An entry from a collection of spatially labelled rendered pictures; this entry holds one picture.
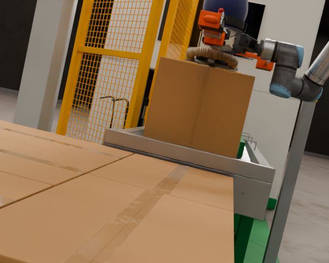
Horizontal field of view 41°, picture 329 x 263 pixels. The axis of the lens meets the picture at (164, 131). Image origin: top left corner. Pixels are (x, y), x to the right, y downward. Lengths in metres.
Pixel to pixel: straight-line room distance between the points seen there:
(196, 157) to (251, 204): 0.28
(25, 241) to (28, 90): 2.09
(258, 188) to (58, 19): 1.53
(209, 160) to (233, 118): 0.21
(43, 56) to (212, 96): 1.20
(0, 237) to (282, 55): 1.44
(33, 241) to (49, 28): 2.11
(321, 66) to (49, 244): 1.48
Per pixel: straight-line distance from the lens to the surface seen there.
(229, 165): 1.76
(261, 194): 1.78
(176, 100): 1.84
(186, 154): 1.77
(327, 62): 1.91
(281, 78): 1.86
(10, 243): 0.65
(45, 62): 2.67
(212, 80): 1.83
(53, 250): 0.65
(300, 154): 2.35
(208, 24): 1.54
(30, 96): 2.70
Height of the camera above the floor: 0.78
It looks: 4 degrees down
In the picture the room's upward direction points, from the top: 13 degrees clockwise
